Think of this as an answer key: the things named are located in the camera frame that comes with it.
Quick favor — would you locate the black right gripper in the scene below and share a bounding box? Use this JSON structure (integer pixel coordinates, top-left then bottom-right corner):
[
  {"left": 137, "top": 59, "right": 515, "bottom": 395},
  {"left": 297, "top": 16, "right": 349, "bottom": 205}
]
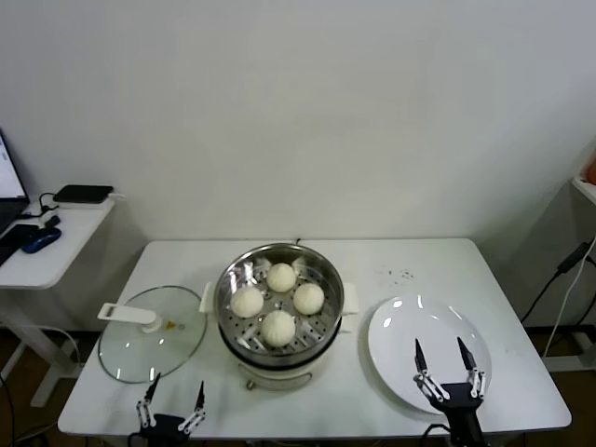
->
[{"left": 413, "top": 335, "right": 488, "bottom": 447}]

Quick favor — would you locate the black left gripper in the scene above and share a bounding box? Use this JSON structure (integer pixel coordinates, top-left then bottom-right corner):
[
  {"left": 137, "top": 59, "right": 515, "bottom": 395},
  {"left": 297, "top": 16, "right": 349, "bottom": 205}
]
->
[{"left": 135, "top": 372, "right": 208, "bottom": 447}]

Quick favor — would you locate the white steamed baozi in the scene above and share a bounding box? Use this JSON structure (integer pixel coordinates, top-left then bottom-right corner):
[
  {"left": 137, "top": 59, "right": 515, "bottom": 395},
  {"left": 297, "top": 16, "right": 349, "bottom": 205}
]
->
[
  {"left": 265, "top": 262, "right": 297, "bottom": 293},
  {"left": 291, "top": 282, "right": 326, "bottom": 316},
  {"left": 230, "top": 285, "right": 264, "bottom": 318},
  {"left": 260, "top": 310, "right": 297, "bottom": 348}
]

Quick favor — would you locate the stainless steel steamer basket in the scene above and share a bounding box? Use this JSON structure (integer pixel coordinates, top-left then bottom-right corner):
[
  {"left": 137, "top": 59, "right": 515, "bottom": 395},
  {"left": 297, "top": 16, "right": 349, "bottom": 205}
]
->
[{"left": 198, "top": 241, "right": 362, "bottom": 359}]

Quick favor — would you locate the white round plate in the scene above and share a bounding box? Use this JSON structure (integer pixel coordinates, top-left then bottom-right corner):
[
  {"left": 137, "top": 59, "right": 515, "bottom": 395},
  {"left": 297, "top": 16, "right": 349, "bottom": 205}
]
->
[{"left": 367, "top": 295, "right": 494, "bottom": 416}]

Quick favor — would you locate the white side table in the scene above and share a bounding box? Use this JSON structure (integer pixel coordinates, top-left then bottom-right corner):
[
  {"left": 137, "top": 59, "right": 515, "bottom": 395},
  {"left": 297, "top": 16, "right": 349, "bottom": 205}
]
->
[{"left": 0, "top": 197, "right": 116, "bottom": 407}]

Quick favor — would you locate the blue computer mouse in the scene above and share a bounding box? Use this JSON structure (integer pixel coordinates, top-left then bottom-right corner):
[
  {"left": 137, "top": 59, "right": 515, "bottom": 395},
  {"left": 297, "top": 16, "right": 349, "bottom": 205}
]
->
[{"left": 20, "top": 226, "right": 62, "bottom": 254}]

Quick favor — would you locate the white side desk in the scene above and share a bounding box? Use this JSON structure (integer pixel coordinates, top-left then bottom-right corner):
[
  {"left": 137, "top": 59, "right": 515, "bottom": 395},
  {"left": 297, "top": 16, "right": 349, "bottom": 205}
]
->
[{"left": 542, "top": 175, "right": 596, "bottom": 373}]

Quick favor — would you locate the black flat pad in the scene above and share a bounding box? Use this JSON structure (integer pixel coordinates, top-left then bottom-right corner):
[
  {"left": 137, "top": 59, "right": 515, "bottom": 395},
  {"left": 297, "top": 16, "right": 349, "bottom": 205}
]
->
[{"left": 0, "top": 222, "right": 42, "bottom": 267}]

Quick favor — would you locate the black flat device box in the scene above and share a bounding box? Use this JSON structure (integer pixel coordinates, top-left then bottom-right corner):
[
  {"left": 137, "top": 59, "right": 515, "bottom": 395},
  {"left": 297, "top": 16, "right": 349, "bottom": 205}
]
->
[{"left": 52, "top": 183, "right": 115, "bottom": 205}]

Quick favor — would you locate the black laptop with lit screen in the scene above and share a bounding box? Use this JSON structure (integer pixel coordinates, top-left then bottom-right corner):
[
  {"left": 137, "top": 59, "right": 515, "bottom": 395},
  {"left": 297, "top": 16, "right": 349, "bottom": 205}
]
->
[{"left": 0, "top": 126, "right": 33, "bottom": 237}]

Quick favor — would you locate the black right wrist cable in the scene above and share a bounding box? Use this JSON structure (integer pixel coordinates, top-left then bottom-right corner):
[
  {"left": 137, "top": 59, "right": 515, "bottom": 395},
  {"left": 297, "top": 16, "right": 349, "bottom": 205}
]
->
[{"left": 420, "top": 422, "right": 451, "bottom": 447}]

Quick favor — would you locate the glass lid with white handle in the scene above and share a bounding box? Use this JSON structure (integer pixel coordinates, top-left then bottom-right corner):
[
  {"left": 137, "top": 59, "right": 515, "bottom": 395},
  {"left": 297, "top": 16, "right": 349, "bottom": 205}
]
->
[{"left": 97, "top": 284, "right": 210, "bottom": 385}]

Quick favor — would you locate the white floor cable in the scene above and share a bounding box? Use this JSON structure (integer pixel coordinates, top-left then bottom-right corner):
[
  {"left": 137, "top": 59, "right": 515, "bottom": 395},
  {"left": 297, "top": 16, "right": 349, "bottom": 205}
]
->
[{"left": 44, "top": 325, "right": 83, "bottom": 369}]

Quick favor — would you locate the white hanging cable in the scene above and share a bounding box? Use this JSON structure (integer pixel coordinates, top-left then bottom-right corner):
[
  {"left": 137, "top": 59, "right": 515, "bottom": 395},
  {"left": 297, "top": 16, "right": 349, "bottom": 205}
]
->
[{"left": 543, "top": 235, "right": 596, "bottom": 359}]

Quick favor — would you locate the black floor cable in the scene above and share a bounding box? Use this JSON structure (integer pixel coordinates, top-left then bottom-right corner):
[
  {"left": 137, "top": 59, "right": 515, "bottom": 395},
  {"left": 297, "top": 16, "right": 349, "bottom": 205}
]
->
[{"left": 0, "top": 372, "right": 20, "bottom": 447}]

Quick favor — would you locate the black power adapter cable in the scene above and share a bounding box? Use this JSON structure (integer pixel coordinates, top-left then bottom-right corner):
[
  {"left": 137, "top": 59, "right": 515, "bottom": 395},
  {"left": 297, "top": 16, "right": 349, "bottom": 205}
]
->
[{"left": 520, "top": 240, "right": 591, "bottom": 324}]

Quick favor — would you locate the thin black device cable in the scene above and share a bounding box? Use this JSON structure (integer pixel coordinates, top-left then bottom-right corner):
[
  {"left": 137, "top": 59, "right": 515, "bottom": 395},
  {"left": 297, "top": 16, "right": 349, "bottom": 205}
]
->
[{"left": 38, "top": 190, "right": 62, "bottom": 219}]

